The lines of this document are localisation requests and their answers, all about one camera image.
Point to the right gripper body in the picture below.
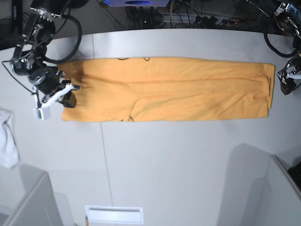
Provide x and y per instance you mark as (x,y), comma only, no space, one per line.
(47,80)

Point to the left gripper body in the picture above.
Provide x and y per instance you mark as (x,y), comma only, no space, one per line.
(294,64)

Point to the orange T-shirt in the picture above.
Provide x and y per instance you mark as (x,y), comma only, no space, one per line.
(168,89)

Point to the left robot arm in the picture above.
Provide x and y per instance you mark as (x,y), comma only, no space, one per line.
(288,19)

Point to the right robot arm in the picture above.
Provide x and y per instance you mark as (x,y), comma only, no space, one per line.
(29,58)

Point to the white cloth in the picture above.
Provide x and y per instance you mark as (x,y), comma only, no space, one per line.
(9,156)

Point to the black keyboard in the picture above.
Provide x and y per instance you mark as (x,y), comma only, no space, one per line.
(295,174)

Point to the grey box right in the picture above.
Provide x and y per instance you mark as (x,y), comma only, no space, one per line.
(274,200)

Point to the grey box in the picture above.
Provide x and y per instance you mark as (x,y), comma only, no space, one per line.
(274,200)
(36,208)

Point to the grey box left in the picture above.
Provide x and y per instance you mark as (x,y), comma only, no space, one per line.
(36,208)

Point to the white slotted tray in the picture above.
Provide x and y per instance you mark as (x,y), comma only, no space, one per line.
(115,215)

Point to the wooden pencil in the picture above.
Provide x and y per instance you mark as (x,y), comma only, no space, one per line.
(86,221)

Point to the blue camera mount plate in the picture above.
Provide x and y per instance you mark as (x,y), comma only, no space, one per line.
(142,3)

